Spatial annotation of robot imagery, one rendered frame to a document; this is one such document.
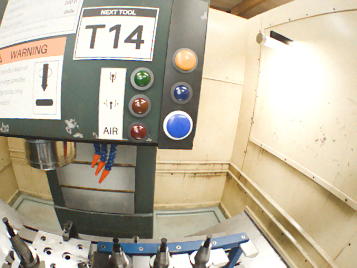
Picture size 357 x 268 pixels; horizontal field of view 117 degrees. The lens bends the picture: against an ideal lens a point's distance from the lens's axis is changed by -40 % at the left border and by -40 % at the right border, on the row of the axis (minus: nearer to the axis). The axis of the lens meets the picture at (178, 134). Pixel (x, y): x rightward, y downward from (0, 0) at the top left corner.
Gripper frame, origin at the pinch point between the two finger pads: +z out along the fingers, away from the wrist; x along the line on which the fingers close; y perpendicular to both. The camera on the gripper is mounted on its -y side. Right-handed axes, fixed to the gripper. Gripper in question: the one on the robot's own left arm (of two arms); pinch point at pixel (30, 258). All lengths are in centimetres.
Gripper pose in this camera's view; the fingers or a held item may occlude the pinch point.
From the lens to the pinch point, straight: 48.3
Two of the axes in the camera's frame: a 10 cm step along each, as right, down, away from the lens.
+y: -1.1, 9.6, 2.7
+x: 9.8, 0.5, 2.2
